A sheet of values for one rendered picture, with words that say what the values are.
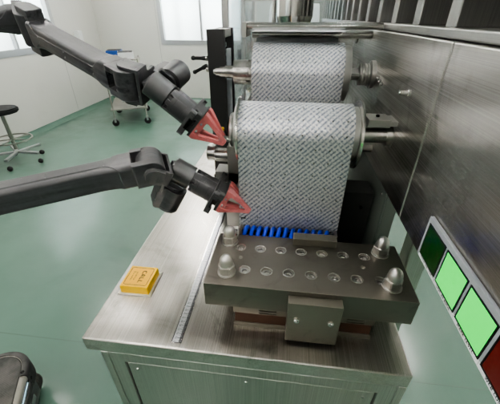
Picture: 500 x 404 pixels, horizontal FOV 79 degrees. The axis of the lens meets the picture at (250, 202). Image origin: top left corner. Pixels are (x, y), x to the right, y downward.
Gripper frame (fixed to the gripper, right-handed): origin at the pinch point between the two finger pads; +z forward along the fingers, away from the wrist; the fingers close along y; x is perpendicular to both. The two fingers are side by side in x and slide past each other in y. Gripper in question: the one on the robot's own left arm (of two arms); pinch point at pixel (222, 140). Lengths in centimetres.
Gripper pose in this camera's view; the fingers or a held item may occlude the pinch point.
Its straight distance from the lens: 71.5
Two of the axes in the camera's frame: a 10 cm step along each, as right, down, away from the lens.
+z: 7.7, 5.8, 2.7
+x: 6.3, -6.2, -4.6
